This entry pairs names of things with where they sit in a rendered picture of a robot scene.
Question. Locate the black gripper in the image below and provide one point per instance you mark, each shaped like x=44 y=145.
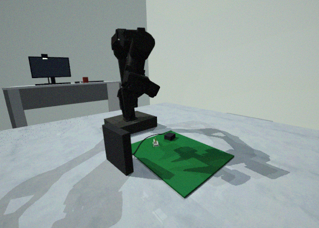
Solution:
x=133 y=82

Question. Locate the green circuit board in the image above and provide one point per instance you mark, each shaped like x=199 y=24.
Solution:
x=183 y=163

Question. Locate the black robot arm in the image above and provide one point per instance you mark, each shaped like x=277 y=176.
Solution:
x=133 y=46

